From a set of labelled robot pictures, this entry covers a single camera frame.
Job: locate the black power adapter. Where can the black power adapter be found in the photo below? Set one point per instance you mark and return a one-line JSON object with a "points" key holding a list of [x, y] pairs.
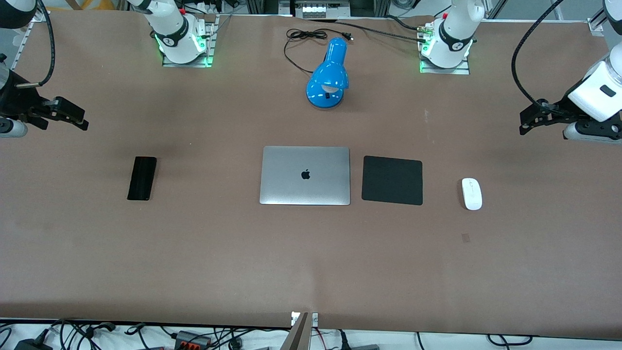
{"points": [[31, 344]]}

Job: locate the wooden post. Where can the wooden post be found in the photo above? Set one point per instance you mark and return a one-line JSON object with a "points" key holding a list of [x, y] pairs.
{"points": [[297, 335]]}

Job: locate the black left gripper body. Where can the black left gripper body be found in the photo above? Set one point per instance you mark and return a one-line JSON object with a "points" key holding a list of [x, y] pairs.
{"points": [[562, 109]]}

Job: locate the silver closed laptop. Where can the silver closed laptop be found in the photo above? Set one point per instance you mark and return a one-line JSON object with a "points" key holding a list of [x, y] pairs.
{"points": [[305, 175]]}

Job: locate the white power strip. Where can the white power strip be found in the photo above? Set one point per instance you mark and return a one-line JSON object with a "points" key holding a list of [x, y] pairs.
{"points": [[318, 9]]}

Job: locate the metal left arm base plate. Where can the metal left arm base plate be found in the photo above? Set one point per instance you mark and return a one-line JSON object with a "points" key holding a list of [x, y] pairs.
{"points": [[464, 68]]}

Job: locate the blue desk lamp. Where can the blue desk lamp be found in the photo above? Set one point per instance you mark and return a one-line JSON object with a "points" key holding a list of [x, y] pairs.
{"points": [[330, 73]]}

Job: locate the white computer mouse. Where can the white computer mouse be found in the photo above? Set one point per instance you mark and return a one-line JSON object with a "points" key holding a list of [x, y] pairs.
{"points": [[472, 193]]}

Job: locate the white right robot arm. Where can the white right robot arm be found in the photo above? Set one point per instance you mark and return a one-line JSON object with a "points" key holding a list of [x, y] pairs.
{"points": [[175, 29]]}

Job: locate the aluminium frame rail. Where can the aluminium frame rail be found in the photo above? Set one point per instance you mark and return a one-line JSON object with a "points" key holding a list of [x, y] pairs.
{"points": [[22, 41], [596, 25]]}

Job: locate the black mouse pad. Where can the black mouse pad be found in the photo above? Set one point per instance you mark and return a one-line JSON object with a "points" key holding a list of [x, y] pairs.
{"points": [[392, 180]]}

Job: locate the white metal bracket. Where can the white metal bracket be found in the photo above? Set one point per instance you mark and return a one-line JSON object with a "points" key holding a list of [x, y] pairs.
{"points": [[315, 319]]}

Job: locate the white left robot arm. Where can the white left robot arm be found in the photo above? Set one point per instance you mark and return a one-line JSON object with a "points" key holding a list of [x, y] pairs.
{"points": [[454, 29]]}

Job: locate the black smartphone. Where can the black smartphone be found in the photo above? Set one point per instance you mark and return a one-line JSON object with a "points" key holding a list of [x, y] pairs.
{"points": [[142, 178]]}

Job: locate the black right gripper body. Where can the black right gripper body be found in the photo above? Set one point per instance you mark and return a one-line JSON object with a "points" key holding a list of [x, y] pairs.
{"points": [[14, 101]]}

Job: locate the grey orange connector block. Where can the grey orange connector block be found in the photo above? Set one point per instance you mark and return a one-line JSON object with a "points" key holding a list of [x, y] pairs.
{"points": [[192, 339]]}

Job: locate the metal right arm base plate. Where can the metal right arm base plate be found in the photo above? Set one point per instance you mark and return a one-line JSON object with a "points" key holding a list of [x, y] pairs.
{"points": [[208, 48]]}

